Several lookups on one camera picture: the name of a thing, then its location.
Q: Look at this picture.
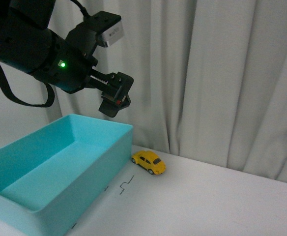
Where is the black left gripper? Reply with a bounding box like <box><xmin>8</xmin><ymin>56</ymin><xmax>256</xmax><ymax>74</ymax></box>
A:
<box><xmin>32</xmin><ymin>23</ymin><xmax>134</xmax><ymax>118</ymax></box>

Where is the yellow beetle toy car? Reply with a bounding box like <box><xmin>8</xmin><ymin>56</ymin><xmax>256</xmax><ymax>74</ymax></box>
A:
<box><xmin>131</xmin><ymin>150</ymin><xmax>166</xmax><ymax>175</ymax></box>

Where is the turquoise plastic storage bin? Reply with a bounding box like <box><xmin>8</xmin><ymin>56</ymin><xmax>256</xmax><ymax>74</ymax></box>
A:
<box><xmin>0</xmin><ymin>114</ymin><xmax>133</xmax><ymax>236</ymax></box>

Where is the grey pleated curtain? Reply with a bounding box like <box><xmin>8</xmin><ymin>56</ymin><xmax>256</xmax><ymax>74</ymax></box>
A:
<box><xmin>0</xmin><ymin>0</ymin><xmax>287</xmax><ymax>187</ymax></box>

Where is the black camera cable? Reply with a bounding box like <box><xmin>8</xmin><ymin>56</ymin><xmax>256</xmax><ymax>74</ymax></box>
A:
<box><xmin>0</xmin><ymin>0</ymin><xmax>90</xmax><ymax>108</ymax></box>

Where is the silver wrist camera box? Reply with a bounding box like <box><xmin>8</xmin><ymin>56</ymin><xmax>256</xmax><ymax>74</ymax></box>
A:
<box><xmin>84</xmin><ymin>11</ymin><xmax>124</xmax><ymax>48</ymax></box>

